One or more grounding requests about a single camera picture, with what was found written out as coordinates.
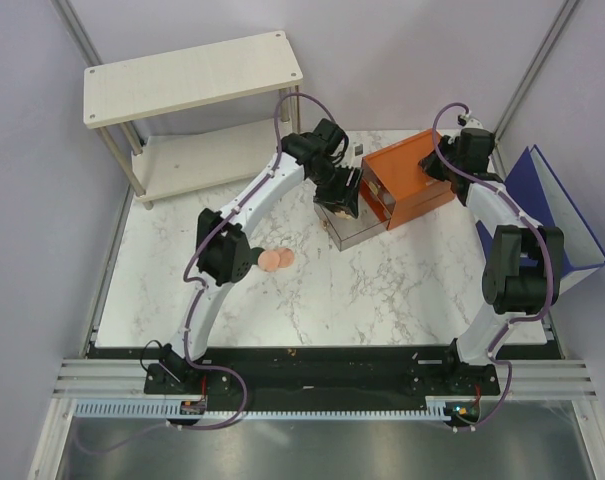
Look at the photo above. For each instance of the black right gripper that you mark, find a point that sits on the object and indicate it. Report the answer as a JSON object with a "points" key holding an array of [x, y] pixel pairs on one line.
{"points": [[428, 167]]}

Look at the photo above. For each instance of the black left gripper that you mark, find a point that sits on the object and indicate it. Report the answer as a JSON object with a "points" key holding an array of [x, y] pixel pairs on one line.
{"points": [[343, 194]]}

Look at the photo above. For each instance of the orange drawer box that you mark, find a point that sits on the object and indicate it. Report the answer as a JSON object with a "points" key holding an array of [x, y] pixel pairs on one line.
{"points": [[397, 167]]}

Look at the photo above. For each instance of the gold round jar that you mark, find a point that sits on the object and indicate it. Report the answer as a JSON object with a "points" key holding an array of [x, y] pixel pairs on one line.
{"points": [[343, 215]]}

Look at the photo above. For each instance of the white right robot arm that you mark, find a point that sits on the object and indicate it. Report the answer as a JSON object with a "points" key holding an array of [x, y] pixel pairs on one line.
{"points": [[523, 270]]}

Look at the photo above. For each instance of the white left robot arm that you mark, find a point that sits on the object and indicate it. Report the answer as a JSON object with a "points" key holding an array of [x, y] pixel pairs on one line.
{"points": [[223, 255]]}

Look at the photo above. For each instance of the pink round puff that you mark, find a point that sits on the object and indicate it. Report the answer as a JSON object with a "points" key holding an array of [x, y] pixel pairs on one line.
{"points": [[269, 260], [286, 257]]}

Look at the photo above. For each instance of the blue binder folder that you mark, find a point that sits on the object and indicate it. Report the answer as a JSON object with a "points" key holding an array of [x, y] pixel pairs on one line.
{"points": [[535, 187]]}

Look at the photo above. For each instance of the white two-tier shelf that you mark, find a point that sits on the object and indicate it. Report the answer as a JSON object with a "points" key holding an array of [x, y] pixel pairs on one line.
{"points": [[119, 93]]}

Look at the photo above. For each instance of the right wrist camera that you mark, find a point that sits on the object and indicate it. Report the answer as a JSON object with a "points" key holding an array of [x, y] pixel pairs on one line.
{"points": [[468, 121]]}

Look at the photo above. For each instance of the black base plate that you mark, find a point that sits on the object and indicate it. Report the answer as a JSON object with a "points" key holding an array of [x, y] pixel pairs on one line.
{"points": [[320, 379]]}

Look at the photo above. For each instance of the right blue cable duct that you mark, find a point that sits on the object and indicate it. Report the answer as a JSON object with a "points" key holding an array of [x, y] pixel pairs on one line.
{"points": [[465, 407]]}

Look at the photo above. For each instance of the blue cable duct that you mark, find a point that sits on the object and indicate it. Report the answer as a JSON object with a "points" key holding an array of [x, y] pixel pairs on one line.
{"points": [[465, 407], [140, 408]]}

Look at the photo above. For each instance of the left blue cable duct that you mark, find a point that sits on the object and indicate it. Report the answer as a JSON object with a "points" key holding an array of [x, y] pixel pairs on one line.
{"points": [[140, 408]]}

